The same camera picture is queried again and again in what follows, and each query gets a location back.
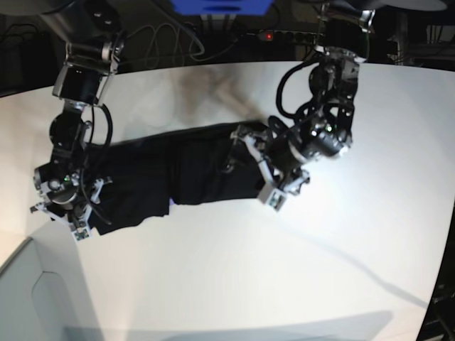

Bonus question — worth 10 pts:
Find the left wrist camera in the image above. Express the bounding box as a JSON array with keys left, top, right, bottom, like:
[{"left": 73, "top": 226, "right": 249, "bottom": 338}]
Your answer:
[{"left": 257, "top": 184, "right": 287, "bottom": 212}]

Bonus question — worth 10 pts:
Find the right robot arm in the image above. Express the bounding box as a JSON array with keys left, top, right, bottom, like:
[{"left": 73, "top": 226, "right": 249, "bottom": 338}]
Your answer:
[{"left": 31, "top": 1, "right": 125, "bottom": 241}]

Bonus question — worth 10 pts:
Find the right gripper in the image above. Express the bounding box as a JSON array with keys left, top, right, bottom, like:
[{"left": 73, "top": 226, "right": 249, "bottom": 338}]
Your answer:
[{"left": 30, "top": 173, "right": 112, "bottom": 231}]

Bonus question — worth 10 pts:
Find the blue box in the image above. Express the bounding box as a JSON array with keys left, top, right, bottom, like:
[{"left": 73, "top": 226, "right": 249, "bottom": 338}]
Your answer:
[{"left": 170, "top": 0, "right": 273, "bottom": 16}]

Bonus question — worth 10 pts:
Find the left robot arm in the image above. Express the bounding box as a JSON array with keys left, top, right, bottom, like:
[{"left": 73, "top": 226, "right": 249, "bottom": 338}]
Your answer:
[{"left": 227, "top": 1, "right": 375, "bottom": 202}]

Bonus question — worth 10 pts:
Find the grey cable on floor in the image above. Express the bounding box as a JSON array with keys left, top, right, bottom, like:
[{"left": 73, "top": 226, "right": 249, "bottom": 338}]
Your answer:
[{"left": 124, "top": 21, "right": 235, "bottom": 68}]

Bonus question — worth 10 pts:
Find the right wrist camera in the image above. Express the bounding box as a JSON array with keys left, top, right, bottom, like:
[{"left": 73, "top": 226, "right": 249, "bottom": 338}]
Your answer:
[{"left": 71, "top": 225, "right": 92, "bottom": 242}]

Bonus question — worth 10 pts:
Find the black power strip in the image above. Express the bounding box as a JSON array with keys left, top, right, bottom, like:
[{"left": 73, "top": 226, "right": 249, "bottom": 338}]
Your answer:
[{"left": 257, "top": 30, "right": 316, "bottom": 45}]

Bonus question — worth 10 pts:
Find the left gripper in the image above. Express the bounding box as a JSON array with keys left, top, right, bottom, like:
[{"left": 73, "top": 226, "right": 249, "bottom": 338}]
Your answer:
[{"left": 230, "top": 124, "right": 310, "bottom": 195}]

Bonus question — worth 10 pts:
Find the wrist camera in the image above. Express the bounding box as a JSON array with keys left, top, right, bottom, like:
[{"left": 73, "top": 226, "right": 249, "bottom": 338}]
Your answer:
[
  {"left": 257, "top": 184, "right": 287, "bottom": 212},
  {"left": 71, "top": 225, "right": 92, "bottom": 242}
]

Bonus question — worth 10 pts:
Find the black T-shirt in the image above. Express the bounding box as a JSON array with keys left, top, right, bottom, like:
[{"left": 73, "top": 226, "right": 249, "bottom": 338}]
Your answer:
[{"left": 89, "top": 123, "right": 264, "bottom": 235}]

